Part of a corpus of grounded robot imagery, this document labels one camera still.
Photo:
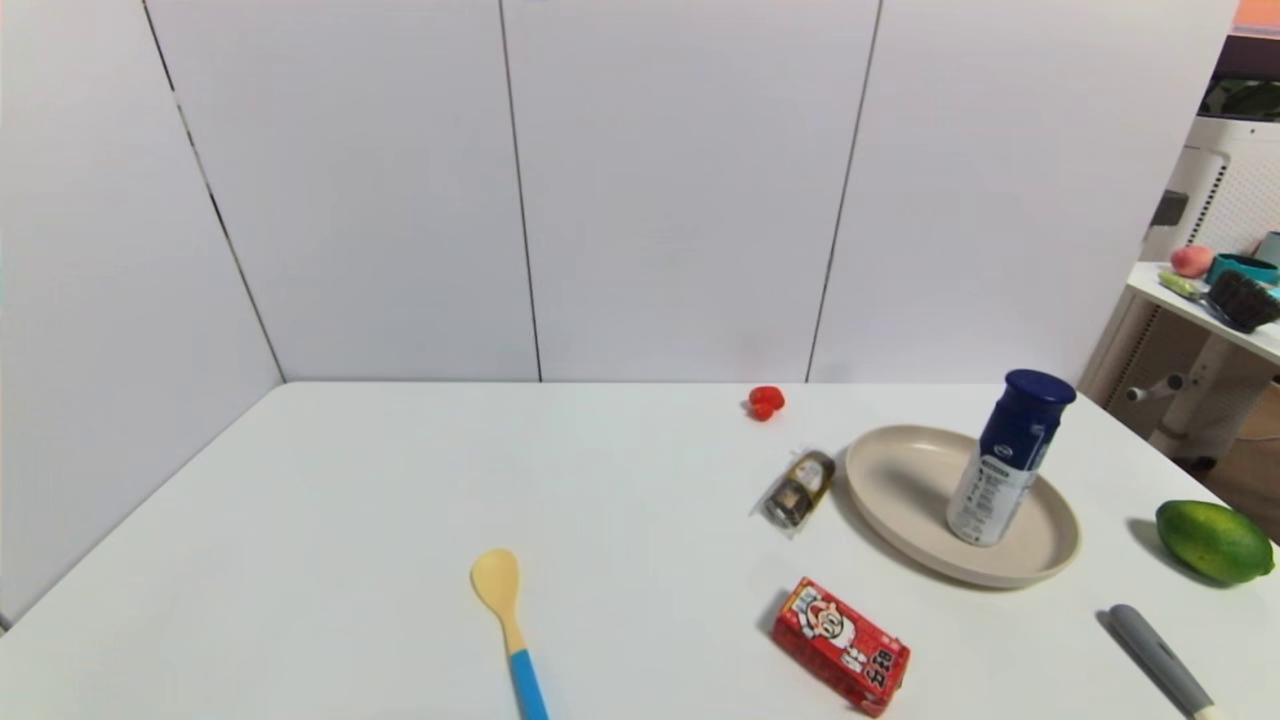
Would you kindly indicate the clear wrapped chocolate pack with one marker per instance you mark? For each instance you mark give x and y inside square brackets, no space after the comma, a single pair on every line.
[800,488]

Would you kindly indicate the grey marker pen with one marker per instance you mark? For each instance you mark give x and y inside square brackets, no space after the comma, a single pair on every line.
[1155,655]

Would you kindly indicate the blue and white spray bottle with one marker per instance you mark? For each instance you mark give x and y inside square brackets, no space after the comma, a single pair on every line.
[1008,460]

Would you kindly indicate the small red pepper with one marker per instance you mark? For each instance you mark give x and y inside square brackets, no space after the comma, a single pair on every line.
[766,401]

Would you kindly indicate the red milk carton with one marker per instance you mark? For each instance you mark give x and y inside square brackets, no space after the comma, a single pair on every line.
[840,645]

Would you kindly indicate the teal bowl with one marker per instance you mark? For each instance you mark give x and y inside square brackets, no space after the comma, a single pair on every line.
[1242,266]

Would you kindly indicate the pale blue container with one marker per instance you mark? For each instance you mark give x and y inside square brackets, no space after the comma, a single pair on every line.
[1271,248]

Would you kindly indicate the beige round plate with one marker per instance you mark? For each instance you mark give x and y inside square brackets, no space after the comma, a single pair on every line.
[900,490]

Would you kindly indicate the green mango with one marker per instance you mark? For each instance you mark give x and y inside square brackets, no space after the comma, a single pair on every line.
[1215,542]

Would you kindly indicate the pink peach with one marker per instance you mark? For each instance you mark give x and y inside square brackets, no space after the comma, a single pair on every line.
[1191,261]

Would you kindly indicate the dark background shelf item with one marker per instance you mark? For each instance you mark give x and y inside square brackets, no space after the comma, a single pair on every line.
[1248,95]

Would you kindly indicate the white perforated appliance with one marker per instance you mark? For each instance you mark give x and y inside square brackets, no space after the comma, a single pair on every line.
[1240,185]

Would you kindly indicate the black bristle brush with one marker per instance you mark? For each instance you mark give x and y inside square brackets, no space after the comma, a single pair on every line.
[1243,300]

